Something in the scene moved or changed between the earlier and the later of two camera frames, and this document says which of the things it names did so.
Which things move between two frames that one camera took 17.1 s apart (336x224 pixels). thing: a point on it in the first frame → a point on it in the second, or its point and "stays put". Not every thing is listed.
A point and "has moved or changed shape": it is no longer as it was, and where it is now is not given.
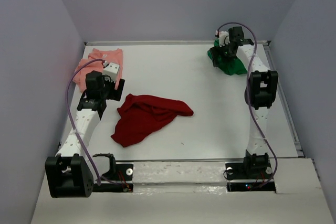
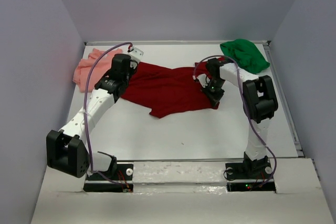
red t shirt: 143,115 → 160,88
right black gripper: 216,51 → 214,98
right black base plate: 255,172 stays put
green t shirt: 231,67 has moved or changed shape
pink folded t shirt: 111,56 stays put
